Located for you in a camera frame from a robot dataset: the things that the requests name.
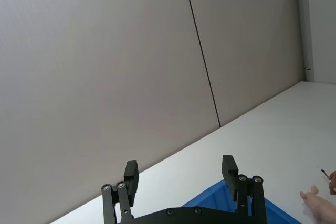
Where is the white panel with grey frame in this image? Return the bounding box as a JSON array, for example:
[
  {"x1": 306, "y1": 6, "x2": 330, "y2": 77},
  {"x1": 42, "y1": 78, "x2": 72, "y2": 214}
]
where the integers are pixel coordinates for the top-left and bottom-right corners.
[{"x1": 296, "y1": 0, "x2": 336, "y2": 85}]

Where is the person's hand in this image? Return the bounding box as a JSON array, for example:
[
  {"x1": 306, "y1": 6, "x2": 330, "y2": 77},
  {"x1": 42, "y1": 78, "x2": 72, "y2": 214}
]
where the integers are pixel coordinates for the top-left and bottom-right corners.
[
  {"x1": 328, "y1": 170, "x2": 336, "y2": 196},
  {"x1": 299, "y1": 185, "x2": 336, "y2": 224}
]

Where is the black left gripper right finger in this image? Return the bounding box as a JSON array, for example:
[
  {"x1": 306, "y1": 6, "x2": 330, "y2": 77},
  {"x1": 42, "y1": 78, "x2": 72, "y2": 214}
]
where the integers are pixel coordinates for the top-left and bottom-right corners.
[{"x1": 222, "y1": 154, "x2": 268, "y2": 224}]

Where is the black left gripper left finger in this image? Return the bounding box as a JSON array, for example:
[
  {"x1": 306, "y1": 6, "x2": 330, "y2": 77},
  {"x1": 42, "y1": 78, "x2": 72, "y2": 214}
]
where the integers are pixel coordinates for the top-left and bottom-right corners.
[{"x1": 101, "y1": 159, "x2": 140, "y2": 224}]

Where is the blue plastic bin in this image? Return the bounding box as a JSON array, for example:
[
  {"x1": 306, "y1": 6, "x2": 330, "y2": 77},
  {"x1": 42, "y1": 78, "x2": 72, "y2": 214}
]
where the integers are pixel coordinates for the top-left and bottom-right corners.
[{"x1": 181, "y1": 179, "x2": 303, "y2": 224}]

